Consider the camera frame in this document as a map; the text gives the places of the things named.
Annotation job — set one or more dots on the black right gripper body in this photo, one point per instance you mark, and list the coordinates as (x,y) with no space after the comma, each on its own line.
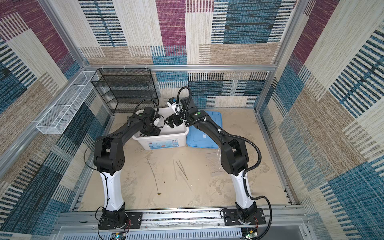
(178,119)

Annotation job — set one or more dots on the white wire mesh basket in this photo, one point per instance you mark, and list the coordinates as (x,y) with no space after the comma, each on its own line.
(59,116)

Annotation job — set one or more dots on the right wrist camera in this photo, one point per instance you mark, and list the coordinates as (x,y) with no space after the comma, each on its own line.
(175,105)

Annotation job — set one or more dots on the aluminium mounting rail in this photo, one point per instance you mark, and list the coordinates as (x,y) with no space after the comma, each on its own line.
(192,218)

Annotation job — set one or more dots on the black wire mesh shelf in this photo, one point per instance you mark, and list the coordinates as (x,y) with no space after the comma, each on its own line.
(123,89)

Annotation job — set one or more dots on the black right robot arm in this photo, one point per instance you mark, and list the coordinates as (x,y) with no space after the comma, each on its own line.
(238,154)

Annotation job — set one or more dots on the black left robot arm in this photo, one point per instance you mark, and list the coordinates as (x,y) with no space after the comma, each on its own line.
(109,159)

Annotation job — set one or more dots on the long metal spatula rod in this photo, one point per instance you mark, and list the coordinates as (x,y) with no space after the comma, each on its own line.
(154,176)

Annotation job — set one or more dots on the metal tweezers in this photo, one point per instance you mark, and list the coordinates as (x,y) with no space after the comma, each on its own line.
(181,168)

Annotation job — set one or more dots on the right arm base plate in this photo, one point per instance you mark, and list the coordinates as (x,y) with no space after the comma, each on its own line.
(234,217)

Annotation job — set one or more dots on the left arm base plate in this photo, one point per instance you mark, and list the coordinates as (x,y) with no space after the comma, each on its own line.
(120,221)

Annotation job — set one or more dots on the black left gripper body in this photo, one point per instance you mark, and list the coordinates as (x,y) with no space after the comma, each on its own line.
(152,131)

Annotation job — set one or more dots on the white plastic bin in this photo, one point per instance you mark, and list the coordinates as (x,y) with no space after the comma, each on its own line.
(168,137)

